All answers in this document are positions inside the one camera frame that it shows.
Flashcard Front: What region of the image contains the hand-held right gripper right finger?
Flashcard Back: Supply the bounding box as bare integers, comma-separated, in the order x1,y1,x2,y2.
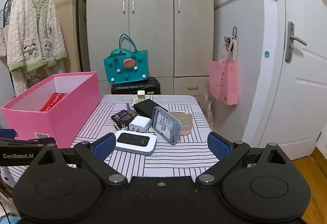
195,132,294,187

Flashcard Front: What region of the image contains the black power bank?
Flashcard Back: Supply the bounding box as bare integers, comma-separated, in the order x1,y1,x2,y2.
133,99,168,118

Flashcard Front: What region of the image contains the cream canvas bag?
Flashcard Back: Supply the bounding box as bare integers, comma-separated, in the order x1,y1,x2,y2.
0,25,10,58

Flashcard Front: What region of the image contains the pink cardboard box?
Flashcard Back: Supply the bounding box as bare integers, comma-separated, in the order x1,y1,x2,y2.
1,71,101,148

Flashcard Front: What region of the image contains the black clothes rack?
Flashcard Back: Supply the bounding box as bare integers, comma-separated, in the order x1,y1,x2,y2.
0,0,84,73

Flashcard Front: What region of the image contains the purple striped tablecloth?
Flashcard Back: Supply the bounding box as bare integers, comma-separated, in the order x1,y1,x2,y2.
60,94,223,177

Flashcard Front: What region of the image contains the perfume bottle white cap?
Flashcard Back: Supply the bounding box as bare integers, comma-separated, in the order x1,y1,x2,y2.
132,90,151,105

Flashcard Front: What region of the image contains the beige rounded case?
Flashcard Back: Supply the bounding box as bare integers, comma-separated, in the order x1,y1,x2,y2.
169,111,193,136

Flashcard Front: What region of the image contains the teal felt handbag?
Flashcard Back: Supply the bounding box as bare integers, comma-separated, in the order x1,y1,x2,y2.
103,33,149,85

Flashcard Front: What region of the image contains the black phone battery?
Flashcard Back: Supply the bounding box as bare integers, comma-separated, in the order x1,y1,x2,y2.
111,110,134,128

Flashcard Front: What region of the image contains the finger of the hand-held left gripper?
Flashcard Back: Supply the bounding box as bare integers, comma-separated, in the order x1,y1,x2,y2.
0,137,57,147
0,129,18,138

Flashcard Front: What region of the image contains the white mobile router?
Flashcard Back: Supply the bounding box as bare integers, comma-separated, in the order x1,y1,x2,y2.
115,130,157,155

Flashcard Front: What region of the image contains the wall hook with black cords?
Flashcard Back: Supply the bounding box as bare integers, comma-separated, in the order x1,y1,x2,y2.
224,26,239,53

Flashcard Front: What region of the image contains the mobile router without back cover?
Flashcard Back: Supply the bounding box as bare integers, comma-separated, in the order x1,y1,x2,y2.
152,107,182,145

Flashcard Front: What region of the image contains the red booklet with glasses print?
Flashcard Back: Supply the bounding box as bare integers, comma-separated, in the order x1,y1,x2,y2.
39,92,69,112

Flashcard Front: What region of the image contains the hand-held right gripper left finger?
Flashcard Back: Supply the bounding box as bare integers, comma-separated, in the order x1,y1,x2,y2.
29,133,128,187

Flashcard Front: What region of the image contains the pink tote bag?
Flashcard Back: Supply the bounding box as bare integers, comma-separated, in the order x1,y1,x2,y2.
208,38,240,106

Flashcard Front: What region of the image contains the silver door handle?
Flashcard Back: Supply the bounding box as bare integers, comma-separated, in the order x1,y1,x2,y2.
285,21,307,62

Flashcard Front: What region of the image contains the white fluffy panda cardigan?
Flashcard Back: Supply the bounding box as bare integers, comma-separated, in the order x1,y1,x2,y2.
6,0,67,95

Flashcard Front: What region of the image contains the white charger plug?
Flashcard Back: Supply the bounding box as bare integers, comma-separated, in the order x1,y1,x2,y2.
129,115,152,133

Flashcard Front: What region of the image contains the bunch of silver keys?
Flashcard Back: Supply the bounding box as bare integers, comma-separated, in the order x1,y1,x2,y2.
126,103,138,116

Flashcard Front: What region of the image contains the white door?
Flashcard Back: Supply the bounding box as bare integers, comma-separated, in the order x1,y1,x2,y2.
240,0,327,160

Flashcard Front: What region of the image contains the black suitcase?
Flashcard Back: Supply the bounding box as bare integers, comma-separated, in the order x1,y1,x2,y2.
111,76,161,95

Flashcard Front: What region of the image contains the grey wardrobe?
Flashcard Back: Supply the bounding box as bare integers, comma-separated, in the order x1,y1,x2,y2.
85,0,214,95

